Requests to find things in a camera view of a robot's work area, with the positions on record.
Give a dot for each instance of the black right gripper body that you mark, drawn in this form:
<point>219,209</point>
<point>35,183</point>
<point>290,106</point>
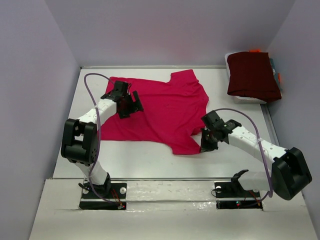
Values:
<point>211,139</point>

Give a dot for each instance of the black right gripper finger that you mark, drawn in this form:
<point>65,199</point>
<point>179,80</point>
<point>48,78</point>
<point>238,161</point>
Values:
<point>208,147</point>
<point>204,140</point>

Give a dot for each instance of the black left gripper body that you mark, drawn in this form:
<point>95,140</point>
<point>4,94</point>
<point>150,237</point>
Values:
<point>129,105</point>

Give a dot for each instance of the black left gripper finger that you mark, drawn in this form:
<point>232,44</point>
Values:
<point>124,114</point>
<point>137,103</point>

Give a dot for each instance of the pink t-shirt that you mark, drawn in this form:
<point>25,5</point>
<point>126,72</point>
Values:
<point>171,115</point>

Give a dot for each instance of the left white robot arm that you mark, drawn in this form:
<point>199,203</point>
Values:
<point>81,138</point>

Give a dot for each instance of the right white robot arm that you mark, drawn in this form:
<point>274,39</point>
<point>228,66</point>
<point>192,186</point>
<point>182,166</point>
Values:
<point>285,172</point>

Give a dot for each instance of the teal orange item beside stack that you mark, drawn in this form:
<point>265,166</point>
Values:
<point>276,75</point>

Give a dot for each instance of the orange object behind stack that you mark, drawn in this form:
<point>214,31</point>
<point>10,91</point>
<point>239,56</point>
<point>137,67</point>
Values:
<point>255,51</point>

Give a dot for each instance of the dark red folded t-shirt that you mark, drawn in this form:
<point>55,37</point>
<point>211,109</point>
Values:
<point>252,75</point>

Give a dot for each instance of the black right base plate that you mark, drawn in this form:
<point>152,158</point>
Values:
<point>230,195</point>

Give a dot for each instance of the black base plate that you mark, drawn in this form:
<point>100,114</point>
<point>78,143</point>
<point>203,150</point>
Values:
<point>230,195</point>
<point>114,200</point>

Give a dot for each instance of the metal rail right side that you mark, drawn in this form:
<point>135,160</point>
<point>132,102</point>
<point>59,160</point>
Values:
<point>272,143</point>

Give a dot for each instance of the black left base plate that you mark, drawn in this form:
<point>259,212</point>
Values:
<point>114,200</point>

